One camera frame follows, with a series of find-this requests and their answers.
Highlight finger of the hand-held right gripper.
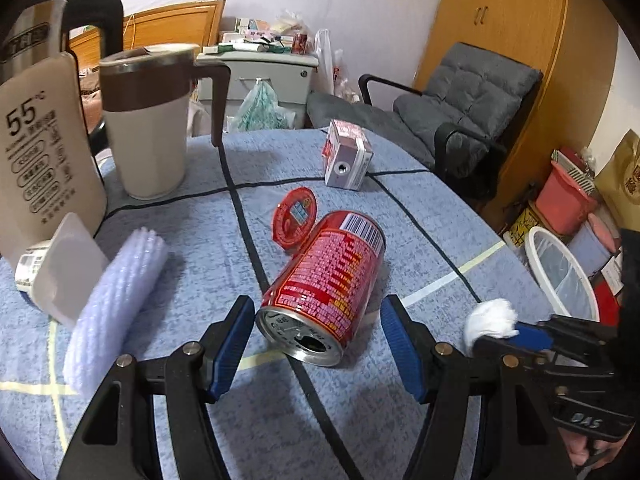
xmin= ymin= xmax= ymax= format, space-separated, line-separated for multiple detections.
xmin=515 ymin=315 xmax=621 ymax=361
xmin=472 ymin=337 xmax=615 ymax=387

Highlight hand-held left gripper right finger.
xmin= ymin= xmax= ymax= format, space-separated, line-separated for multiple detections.
xmin=380 ymin=294 xmax=576 ymax=480

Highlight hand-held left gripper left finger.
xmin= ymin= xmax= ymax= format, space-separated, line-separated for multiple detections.
xmin=56 ymin=295 xmax=256 ymax=480

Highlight white tissue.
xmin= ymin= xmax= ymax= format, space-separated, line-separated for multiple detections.
xmin=464 ymin=298 xmax=520 ymax=348

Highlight white rimmed mesh trash bin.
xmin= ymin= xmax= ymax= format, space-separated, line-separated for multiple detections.
xmin=525 ymin=226 xmax=600 ymax=322

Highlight white foam net sleeve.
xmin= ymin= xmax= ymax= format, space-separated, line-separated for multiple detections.
xmin=62 ymin=227 xmax=169 ymax=395

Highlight translucent plastic cup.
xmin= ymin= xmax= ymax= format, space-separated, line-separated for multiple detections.
xmin=15 ymin=212 xmax=110 ymax=328

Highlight pink and white carton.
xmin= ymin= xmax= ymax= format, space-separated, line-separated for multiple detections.
xmin=322 ymin=119 xmax=374 ymax=191

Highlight person's right hand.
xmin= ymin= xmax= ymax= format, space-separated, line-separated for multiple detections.
xmin=562 ymin=430 xmax=613 ymax=468

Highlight pale blue cylinder container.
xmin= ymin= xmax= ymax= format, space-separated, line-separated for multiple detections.
xmin=567 ymin=212 xmax=621 ymax=276

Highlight yellow patterned tin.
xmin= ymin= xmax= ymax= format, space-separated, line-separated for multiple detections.
xmin=502 ymin=205 xmax=541 ymax=251

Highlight blue checked tablecloth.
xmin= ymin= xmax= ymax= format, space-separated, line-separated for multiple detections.
xmin=0 ymin=127 xmax=551 ymax=480

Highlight pink plastic bucket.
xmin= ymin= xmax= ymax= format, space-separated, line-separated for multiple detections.
xmin=535 ymin=165 xmax=598 ymax=236

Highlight striped gift box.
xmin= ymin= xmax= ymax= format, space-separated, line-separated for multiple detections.
xmin=550 ymin=147 xmax=596 ymax=186

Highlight gold paper gift bag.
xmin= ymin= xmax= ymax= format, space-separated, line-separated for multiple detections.
xmin=595 ymin=130 xmax=640 ymax=231

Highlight beige mug with brown band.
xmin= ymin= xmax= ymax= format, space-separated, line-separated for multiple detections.
xmin=99 ymin=44 xmax=232 ymax=201

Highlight green patterned plastic bag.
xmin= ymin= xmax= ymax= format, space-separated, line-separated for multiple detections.
xmin=235 ymin=78 xmax=296 ymax=133

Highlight grey cushioned armchair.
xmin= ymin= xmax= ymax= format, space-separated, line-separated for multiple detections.
xmin=306 ymin=42 xmax=544 ymax=196

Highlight white nightstand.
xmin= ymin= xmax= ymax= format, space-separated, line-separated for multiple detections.
xmin=196 ymin=50 xmax=321 ymax=131

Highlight white steel electric kettle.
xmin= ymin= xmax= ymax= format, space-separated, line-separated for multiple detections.
xmin=0 ymin=0 xmax=125 ymax=261

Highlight white plastic shopping bags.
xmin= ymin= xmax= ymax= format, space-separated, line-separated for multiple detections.
xmin=314 ymin=27 xmax=358 ymax=98

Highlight pile of boxes and packets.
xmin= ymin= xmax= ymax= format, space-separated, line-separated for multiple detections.
xmin=220 ymin=10 xmax=316 ymax=55

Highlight large wooden wardrobe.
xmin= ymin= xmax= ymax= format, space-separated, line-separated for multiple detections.
xmin=415 ymin=0 xmax=618 ymax=211

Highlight wooden bed headboard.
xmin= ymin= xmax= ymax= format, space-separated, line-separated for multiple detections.
xmin=67 ymin=0 xmax=227 ymax=68

